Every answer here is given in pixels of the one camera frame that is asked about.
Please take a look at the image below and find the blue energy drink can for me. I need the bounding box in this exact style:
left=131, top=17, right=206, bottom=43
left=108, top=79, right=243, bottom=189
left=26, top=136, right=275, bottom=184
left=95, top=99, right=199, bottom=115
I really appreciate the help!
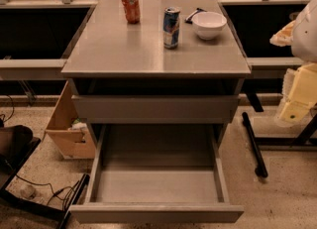
left=163, top=7, right=180, bottom=49

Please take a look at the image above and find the black-handled utensil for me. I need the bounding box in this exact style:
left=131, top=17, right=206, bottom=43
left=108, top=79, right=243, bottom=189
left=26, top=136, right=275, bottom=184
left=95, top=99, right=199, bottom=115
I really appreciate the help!
left=184, top=8, right=206, bottom=24

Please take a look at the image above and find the grey drawer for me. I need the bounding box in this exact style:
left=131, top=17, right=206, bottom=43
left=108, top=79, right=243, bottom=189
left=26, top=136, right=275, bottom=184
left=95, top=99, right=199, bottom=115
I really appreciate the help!
left=72, top=95, right=239, bottom=124
left=70, top=124, right=244, bottom=223

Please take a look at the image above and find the dark chair seat left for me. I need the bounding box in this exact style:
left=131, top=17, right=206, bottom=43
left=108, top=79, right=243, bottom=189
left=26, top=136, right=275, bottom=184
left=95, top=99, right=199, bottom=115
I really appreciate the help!
left=0, top=125, right=33, bottom=172

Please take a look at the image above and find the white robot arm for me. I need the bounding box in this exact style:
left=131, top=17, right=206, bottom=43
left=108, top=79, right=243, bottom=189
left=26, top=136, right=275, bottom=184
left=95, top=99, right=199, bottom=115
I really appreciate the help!
left=269, top=0, right=317, bottom=127

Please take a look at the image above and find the black table leg frame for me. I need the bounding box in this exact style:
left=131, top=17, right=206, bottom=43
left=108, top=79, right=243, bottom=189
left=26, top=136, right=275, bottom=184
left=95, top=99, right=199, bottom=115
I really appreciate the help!
left=242, top=91, right=317, bottom=178

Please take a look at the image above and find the grey top drawer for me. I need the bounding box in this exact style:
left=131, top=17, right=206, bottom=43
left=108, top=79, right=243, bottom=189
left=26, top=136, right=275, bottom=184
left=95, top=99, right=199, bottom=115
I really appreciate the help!
left=72, top=95, right=239, bottom=124

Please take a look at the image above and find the cardboard box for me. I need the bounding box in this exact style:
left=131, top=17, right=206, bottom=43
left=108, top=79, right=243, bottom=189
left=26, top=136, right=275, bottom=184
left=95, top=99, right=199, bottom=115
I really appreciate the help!
left=46, top=83, right=95, bottom=159

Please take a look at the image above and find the black stand base left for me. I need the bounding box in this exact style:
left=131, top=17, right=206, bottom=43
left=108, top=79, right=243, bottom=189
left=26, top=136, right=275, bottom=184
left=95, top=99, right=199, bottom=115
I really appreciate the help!
left=0, top=137, right=91, bottom=229

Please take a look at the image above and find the black cable on floor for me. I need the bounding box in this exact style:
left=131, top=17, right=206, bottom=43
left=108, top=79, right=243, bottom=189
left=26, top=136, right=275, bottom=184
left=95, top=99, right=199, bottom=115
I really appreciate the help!
left=14, top=173, right=82, bottom=211

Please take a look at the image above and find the grey drawer cabinet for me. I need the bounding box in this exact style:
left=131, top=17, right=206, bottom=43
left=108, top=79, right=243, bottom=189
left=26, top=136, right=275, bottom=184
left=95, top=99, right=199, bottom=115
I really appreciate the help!
left=60, top=0, right=252, bottom=132

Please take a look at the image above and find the orange soda can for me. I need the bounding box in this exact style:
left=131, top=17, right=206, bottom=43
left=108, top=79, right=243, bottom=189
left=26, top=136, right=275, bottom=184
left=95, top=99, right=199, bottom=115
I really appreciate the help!
left=121, top=0, right=141, bottom=24

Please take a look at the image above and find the white bowl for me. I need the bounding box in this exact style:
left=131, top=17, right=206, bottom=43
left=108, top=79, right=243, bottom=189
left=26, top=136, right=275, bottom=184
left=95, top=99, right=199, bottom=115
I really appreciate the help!
left=192, top=12, right=227, bottom=40

